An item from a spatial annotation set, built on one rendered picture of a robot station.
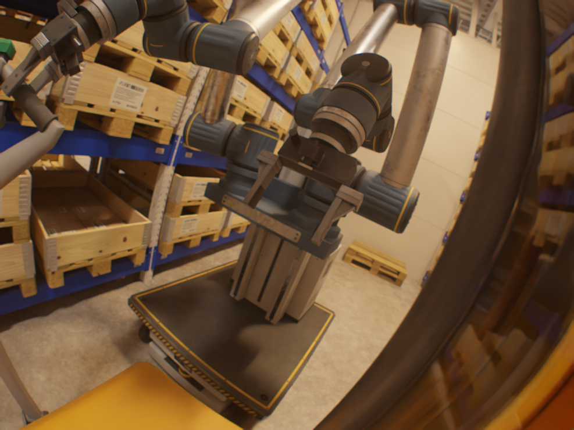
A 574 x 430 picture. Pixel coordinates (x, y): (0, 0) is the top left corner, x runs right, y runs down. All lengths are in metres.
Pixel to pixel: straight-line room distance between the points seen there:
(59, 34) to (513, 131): 0.54
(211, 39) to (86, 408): 0.74
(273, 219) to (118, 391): 0.87
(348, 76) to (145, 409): 0.72
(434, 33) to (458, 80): 5.24
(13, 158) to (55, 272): 1.22
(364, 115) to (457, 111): 5.58
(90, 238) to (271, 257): 1.15
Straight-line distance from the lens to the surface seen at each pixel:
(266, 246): 1.59
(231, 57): 0.55
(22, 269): 1.56
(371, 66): 0.53
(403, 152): 0.97
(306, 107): 0.71
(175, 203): 1.98
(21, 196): 1.37
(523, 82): 0.21
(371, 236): 5.45
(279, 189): 1.35
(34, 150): 0.47
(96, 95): 1.39
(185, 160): 1.96
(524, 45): 0.23
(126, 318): 1.92
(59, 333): 1.83
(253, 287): 1.73
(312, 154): 0.38
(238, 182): 1.22
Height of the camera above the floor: 1.35
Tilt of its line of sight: 13 degrees down
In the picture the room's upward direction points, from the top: 21 degrees clockwise
